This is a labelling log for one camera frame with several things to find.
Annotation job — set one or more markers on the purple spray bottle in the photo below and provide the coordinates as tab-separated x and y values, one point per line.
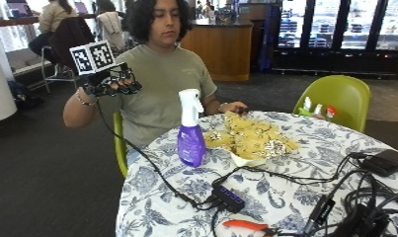
191	141

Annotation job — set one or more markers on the white jacket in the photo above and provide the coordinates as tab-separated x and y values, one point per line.
112	29

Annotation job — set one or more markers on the black usb hub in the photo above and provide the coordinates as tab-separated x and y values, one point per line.
230	198

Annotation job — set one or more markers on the yellow patterned cloth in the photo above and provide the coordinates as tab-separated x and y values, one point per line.
251	136

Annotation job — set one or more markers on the white spray bottle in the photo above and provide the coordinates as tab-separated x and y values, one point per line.
318	111

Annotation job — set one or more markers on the green spray bottle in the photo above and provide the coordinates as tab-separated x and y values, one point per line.
306	108

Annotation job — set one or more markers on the red topped spray bottle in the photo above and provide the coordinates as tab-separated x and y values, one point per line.
331	112

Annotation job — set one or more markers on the wooden wall desk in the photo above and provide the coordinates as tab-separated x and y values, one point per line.
12	22

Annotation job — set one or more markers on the the person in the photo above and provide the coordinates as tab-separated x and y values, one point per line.
163	75

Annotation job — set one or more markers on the laptop with purple screen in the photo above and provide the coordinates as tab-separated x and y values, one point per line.
82	7
18	8

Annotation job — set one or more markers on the black glass door fridge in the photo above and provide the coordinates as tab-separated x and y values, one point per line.
339	36

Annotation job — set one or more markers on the blue floral tablecloth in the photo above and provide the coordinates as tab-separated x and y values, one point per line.
278	200

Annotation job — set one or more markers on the empty green chair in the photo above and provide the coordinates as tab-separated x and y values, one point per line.
339	95

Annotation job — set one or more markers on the black slim adapter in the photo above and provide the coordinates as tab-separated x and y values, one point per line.
321	210

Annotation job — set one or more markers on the wooden counter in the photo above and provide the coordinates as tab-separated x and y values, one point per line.
223	49

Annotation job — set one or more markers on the white marker cube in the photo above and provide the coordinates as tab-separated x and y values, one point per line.
94	57

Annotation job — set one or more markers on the black power box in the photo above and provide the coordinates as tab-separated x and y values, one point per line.
385	162

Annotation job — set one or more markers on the dark bag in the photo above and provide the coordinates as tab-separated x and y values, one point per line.
24	95

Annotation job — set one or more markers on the metal chair with dark jacket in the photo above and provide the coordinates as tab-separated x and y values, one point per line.
70	38

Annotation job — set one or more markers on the green chair under person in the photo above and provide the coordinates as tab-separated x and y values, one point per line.
119	148

